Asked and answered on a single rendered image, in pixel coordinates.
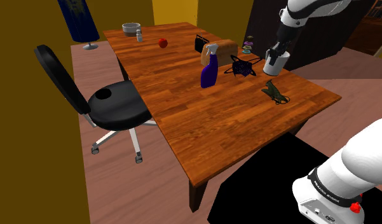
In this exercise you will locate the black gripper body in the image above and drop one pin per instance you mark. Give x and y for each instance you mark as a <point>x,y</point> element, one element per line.
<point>285,35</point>

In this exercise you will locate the white cup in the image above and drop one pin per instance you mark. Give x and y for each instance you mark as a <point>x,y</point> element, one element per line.
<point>276,68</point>

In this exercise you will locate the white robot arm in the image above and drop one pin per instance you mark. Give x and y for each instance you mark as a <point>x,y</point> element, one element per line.
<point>358,155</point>

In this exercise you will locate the stacked coloured rings toy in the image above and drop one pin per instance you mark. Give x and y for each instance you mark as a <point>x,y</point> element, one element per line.
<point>247,48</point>

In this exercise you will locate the dark ringed planet model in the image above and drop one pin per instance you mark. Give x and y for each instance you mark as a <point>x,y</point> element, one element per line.
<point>241,69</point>

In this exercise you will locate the green dinosaur figure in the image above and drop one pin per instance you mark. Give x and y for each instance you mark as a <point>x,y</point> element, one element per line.
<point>272,91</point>

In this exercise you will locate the brown bread loaf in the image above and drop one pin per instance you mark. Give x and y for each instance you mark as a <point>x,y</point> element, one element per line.
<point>226,51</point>

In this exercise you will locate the brown bookshelf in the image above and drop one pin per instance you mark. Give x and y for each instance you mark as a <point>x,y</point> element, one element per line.
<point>369,28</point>

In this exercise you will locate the purple spray bottle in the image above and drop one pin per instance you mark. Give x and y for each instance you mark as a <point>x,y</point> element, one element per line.
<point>209,76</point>

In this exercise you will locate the black bag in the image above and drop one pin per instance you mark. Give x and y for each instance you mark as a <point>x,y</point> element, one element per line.
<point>199,45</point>

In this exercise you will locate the brown wooden table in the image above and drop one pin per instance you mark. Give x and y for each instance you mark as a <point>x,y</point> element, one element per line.
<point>215,124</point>

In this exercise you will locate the red apple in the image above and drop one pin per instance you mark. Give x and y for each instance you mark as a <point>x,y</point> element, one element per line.
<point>162,43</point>

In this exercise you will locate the small white bottle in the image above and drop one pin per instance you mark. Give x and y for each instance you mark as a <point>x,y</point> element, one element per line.
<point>139,36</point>

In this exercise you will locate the grey bowl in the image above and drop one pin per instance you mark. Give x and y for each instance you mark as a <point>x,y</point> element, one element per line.
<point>130,29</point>

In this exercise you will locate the black office chair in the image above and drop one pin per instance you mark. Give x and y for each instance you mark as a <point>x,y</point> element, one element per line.
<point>119,105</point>

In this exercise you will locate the dark blue floor lamp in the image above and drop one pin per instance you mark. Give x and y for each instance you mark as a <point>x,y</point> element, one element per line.
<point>79,21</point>

